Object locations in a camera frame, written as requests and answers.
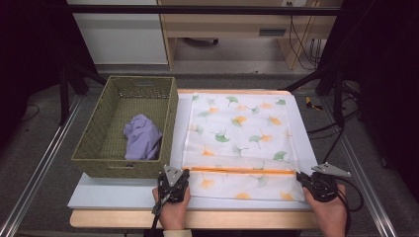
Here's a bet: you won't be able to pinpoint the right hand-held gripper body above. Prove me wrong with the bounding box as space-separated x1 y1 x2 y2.
309 162 352 202

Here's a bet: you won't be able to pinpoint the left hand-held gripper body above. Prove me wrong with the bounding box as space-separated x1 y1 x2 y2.
157 164 191 204

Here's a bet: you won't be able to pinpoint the purple garment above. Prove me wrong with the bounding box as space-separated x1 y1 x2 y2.
123 114 163 161

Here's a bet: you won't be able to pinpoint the white leaf-print mesh laundry bag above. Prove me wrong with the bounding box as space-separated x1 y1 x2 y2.
182 93 305 201

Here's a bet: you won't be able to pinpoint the green woven basket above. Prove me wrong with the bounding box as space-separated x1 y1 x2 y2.
71 75 179 180

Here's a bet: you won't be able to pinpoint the person's right hand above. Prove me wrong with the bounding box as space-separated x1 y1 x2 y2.
302 185 348 237

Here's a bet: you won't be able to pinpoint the person's left hand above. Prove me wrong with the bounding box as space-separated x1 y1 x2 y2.
151 187 192 230

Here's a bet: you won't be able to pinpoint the white board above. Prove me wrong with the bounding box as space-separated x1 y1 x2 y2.
67 93 334 211

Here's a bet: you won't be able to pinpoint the yellow and black tool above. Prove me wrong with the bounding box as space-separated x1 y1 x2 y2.
304 96 324 112

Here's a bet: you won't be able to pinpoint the black metal stand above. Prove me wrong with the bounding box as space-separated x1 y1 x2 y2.
58 62 107 126
283 62 345 127

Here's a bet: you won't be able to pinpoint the black curtain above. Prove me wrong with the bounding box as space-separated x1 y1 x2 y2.
0 0 77 149
329 0 419 192

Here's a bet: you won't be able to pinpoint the black chair base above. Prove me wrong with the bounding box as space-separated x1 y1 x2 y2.
182 38 219 46

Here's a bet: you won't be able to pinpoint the white cabinet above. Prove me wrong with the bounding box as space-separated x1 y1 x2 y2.
66 0 168 65

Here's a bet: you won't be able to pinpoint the light wooden desk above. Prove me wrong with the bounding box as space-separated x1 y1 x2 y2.
157 0 342 71

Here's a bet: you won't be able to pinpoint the black horizontal bar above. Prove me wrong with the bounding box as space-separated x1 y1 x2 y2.
65 4 344 16

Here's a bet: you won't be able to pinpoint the left hand-held gripper cable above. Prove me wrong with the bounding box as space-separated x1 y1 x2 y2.
149 194 172 237

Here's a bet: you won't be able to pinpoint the hand-held gripper cable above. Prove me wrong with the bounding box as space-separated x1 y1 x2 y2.
335 177 365 236
149 194 172 237

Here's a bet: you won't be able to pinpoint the right hand-held gripper cable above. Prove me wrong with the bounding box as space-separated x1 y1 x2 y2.
335 177 365 236

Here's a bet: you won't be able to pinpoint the metal floor rail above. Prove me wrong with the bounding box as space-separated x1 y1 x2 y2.
320 98 398 237
0 95 83 237

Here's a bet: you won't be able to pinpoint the hanging black cables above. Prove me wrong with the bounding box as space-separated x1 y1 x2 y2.
289 1 322 71

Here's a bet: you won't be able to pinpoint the thin black floor cable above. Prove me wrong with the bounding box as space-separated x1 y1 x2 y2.
19 104 41 122

